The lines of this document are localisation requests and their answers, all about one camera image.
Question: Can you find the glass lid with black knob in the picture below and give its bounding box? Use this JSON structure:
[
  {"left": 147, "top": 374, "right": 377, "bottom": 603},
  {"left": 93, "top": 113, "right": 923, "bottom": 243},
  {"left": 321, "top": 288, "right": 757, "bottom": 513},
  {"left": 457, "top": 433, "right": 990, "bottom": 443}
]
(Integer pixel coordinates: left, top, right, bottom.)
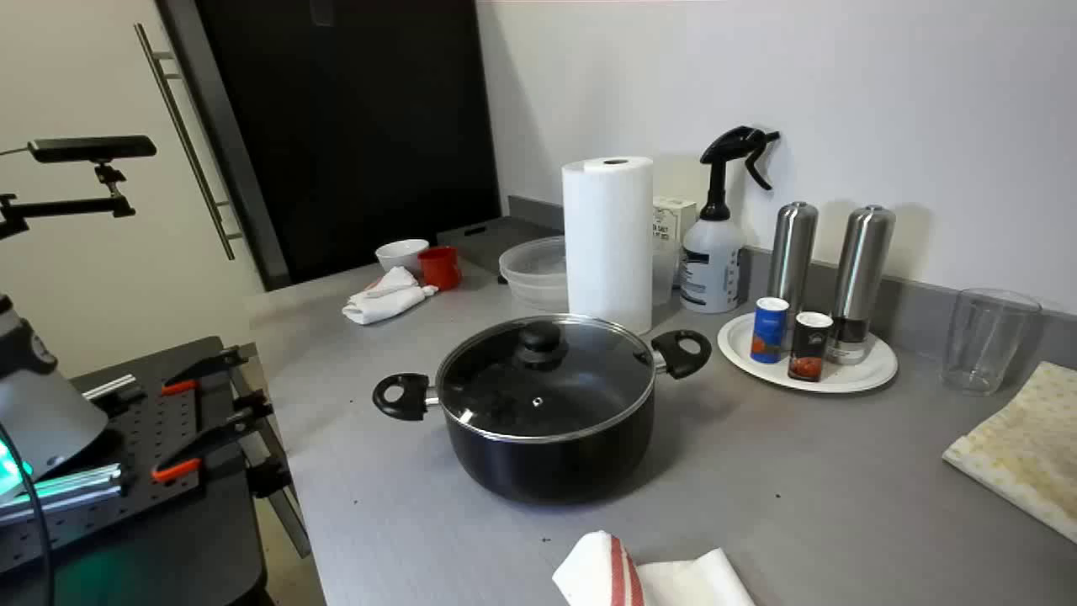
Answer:
[{"left": 435, "top": 315, "right": 659, "bottom": 446}]

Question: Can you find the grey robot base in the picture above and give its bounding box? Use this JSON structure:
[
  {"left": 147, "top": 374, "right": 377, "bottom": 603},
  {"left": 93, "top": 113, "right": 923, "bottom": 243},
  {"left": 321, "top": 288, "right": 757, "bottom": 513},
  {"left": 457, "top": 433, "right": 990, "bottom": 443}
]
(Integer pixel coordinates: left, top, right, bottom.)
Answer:
[{"left": 0, "top": 295, "right": 110, "bottom": 486}]

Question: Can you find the black cooking pot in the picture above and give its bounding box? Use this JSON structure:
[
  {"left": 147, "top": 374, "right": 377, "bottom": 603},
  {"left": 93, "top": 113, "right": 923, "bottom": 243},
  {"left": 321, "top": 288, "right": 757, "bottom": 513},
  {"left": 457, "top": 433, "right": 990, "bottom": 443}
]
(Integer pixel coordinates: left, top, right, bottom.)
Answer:
[{"left": 372, "top": 315, "right": 714, "bottom": 506}]

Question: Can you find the white paper towel roll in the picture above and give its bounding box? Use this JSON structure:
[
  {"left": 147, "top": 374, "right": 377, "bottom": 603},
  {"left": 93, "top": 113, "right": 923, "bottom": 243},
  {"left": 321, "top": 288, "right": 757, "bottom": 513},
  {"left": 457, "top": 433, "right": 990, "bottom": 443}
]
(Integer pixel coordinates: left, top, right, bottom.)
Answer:
[{"left": 559, "top": 151, "right": 657, "bottom": 336}]

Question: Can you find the red cup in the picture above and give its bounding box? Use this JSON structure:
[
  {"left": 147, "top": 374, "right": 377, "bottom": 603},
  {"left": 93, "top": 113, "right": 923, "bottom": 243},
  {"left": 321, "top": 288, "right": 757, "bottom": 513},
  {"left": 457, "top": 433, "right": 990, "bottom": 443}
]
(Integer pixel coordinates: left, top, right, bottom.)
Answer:
[{"left": 418, "top": 243, "right": 464, "bottom": 295}]

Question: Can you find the small white bowl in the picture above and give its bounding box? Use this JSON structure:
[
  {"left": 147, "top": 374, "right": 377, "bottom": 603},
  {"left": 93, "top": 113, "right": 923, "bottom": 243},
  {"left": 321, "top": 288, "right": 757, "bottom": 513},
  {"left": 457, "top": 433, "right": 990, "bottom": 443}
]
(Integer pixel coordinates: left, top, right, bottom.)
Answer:
[{"left": 373, "top": 237, "right": 435, "bottom": 272}]

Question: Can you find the white carton box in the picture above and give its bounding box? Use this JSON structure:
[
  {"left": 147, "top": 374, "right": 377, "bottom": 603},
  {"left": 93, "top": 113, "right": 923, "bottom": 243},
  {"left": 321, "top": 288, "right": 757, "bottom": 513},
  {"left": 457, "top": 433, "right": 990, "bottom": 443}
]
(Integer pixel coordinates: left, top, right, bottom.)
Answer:
[{"left": 651, "top": 196, "right": 699, "bottom": 306}]

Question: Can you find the crumpled white cloth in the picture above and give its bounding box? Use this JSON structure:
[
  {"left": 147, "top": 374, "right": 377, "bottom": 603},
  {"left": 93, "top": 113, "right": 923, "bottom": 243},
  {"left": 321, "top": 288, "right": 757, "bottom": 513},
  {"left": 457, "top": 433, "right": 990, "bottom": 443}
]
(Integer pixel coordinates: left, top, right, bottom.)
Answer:
[{"left": 339, "top": 262, "right": 441, "bottom": 330}]

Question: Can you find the spray bottle with black trigger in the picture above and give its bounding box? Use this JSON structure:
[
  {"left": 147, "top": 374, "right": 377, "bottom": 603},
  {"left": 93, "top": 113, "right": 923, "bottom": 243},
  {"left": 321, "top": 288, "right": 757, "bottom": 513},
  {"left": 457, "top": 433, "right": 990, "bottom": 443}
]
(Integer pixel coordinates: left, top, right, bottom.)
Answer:
[{"left": 675, "top": 125, "right": 784, "bottom": 317}]

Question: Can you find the blue spice jar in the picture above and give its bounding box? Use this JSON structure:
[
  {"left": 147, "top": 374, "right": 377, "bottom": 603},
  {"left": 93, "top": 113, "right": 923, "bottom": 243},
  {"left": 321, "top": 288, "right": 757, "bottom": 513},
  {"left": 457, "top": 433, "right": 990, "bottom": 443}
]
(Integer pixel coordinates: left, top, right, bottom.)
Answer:
[{"left": 748, "top": 295, "right": 796, "bottom": 368}]

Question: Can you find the stainless steel grinder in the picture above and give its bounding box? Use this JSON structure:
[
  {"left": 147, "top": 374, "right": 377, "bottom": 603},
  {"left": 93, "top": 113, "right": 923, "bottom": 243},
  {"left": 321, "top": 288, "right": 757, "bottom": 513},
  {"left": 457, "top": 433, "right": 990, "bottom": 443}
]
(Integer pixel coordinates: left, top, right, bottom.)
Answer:
[
  {"left": 833, "top": 203, "right": 899, "bottom": 365},
  {"left": 763, "top": 198, "right": 823, "bottom": 315}
]

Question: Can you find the dark red spice jar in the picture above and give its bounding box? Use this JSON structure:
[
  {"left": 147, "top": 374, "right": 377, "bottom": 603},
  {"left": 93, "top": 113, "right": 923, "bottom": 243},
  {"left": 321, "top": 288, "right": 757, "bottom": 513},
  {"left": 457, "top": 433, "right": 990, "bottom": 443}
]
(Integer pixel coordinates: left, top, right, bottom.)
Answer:
[{"left": 784, "top": 309, "right": 837, "bottom": 383}]

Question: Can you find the white cloth with red stripes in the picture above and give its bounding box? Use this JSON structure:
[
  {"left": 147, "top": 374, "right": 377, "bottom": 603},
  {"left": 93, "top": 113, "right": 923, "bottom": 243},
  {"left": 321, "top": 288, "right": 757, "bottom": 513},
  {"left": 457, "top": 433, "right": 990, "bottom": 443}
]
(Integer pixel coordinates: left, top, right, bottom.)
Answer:
[{"left": 550, "top": 530, "right": 757, "bottom": 606}]

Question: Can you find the white round plate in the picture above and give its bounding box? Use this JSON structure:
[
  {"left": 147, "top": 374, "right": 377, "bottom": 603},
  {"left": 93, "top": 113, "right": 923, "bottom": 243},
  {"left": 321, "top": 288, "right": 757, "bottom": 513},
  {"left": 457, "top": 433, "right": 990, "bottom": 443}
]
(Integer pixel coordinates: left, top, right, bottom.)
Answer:
[{"left": 714, "top": 309, "right": 901, "bottom": 399}]

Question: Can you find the black perforated mounting board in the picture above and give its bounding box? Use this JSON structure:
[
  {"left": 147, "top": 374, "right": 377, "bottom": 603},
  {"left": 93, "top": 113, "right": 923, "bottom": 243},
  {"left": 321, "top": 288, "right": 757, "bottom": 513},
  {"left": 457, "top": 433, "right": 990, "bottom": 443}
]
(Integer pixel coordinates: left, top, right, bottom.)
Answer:
[{"left": 0, "top": 334, "right": 273, "bottom": 606}]

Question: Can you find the white label tag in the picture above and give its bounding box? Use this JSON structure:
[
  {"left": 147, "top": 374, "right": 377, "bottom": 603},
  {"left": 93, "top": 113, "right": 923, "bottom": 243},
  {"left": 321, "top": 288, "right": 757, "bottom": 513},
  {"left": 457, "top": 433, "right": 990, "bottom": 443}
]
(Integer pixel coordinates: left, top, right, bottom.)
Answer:
[{"left": 77, "top": 372, "right": 142, "bottom": 403}]

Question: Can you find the clear drinking glass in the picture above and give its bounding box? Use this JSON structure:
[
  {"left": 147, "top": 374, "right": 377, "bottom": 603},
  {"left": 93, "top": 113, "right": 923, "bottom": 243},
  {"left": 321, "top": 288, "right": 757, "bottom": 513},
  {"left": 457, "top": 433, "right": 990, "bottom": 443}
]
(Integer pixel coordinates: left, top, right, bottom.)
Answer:
[{"left": 943, "top": 288, "right": 1047, "bottom": 399}]

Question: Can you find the silver metal bar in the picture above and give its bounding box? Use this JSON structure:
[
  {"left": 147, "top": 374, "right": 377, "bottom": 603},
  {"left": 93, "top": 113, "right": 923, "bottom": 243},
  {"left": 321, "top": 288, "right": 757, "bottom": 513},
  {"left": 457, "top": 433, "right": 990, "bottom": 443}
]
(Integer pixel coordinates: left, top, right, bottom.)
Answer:
[{"left": 0, "top": 463, "right": 127, "bottom": 524}]

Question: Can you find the beige cloth mat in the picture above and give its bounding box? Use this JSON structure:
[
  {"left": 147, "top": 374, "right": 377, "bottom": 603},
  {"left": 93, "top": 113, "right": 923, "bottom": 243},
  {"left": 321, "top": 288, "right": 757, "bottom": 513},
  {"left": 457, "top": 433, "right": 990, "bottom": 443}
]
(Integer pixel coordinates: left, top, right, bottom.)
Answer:
[{"left": 940, "top": 359, "right": 1077, "bottom": 546}]

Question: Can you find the black clamp with orange handle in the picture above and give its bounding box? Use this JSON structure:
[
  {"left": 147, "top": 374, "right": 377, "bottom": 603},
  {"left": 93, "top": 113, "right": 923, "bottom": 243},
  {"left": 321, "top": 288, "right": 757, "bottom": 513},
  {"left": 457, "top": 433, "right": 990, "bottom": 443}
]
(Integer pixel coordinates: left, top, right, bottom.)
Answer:
[
  {"left": 158, "top": 345, "right": 261, "bottom": 401},
  {"left": 147, "top": 389, "right": 275, "bottom": 489}
]

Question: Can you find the long metal door handle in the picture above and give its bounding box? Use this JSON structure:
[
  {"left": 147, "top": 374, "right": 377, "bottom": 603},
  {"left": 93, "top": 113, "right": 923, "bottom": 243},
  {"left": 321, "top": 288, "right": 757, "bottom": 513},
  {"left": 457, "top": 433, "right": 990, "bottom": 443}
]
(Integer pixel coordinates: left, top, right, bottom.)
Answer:
[{"left": 131, "top": 20, "right": 247, "bottom": 262}]

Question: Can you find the black bar camera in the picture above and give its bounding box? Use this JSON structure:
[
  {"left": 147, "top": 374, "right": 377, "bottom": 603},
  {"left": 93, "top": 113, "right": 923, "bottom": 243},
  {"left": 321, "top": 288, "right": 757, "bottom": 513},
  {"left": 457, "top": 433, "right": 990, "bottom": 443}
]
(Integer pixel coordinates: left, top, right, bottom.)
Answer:
[{"left": 24, "top": 132, "right": 161, "bottom": 170}]

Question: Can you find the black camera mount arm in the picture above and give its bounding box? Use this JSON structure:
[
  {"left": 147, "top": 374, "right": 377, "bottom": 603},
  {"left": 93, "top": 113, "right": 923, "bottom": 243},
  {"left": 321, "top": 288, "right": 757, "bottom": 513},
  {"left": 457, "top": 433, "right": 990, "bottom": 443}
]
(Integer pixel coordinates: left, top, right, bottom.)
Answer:
[{"left": 0, "top": 162, "right": 139, "bottom": 243}]

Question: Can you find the black cable at base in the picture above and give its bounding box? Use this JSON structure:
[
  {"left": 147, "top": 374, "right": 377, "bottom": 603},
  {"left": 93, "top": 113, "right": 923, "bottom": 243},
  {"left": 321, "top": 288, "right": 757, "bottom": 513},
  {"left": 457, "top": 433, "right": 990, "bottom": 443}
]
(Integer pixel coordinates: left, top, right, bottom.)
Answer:
[{"left": 0, "top": 425, "right": 57, "bottom": 606}]

